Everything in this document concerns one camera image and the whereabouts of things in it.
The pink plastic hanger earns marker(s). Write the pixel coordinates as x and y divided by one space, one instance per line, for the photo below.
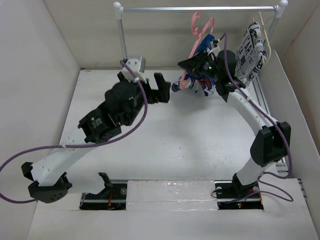
199 35

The cream plastic hanger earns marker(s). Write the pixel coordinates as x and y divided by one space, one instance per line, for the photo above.
267 43

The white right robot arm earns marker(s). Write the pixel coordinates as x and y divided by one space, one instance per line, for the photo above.
272 138

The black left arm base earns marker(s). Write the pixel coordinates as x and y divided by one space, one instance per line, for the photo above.
112 198

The white foam front board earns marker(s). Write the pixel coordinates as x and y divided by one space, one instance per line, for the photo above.
170 195

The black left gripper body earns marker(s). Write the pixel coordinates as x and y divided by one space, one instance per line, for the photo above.
155 95

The black white printed garment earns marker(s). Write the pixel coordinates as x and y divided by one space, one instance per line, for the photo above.
250 54

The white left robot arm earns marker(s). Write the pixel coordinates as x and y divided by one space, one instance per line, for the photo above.
50 178

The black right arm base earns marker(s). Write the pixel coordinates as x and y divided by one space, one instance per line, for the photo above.
232 195

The blue white red patterned trousers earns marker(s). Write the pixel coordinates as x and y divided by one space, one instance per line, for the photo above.
205 82

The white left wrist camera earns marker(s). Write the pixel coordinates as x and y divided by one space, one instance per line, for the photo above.
137 65

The white metal clothes rack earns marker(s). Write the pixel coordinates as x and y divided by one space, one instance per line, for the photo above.
119 10

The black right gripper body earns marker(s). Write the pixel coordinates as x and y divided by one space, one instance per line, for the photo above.
203 65

